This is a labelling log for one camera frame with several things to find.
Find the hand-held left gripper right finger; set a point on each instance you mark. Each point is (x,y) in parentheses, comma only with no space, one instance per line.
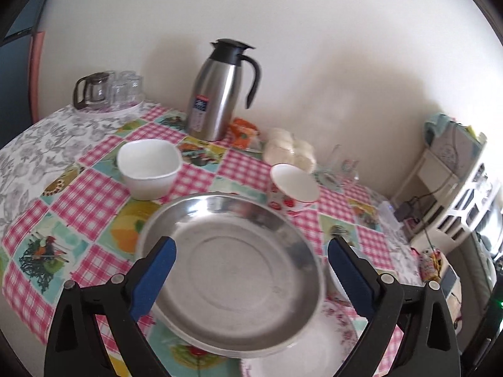
(349,275)

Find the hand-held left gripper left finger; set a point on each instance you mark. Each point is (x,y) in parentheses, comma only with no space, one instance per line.
(157,271)

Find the stainless steel plate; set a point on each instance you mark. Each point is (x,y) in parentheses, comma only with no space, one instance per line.
(235,275)

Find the pink floral rim plate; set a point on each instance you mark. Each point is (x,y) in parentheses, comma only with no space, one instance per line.
(298,365)

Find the strawberry print bowl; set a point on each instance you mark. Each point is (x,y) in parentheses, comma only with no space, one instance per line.
(294,186)

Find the white square bowl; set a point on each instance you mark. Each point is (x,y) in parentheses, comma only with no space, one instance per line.
(147,165)

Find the white plastic box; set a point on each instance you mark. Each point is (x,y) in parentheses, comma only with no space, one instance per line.
(387,212)

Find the colourful snack packet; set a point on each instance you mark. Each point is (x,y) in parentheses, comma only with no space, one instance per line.
(430,265)

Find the black charger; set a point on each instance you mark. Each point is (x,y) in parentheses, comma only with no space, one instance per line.
(406,210)

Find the pink checked tablecloth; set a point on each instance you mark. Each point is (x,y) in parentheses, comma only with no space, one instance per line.
(98,196)

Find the plain glass mug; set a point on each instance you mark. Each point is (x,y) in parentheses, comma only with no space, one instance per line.
(349,171)

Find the white shelf rack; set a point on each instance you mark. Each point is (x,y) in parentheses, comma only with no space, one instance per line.
(452,204)

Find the bag of steamed buns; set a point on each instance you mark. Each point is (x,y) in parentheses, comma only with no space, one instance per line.
(279,149)

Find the orange snack packet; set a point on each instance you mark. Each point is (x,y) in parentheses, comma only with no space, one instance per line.
(243,133)

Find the white round tray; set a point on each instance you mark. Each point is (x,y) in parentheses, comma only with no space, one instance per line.
(118,110)

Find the grey printed box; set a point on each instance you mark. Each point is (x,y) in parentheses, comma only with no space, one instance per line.
(452,145)

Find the teal cloth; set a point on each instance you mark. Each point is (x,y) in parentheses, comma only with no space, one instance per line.
(438,119)

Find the stainless steel thermos jug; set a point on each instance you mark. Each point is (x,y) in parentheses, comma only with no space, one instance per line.
(212,94)

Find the glass teapot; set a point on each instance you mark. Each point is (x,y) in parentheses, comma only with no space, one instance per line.
(96,90)

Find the blue door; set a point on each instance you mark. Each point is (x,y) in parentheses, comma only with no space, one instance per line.
(15,66)

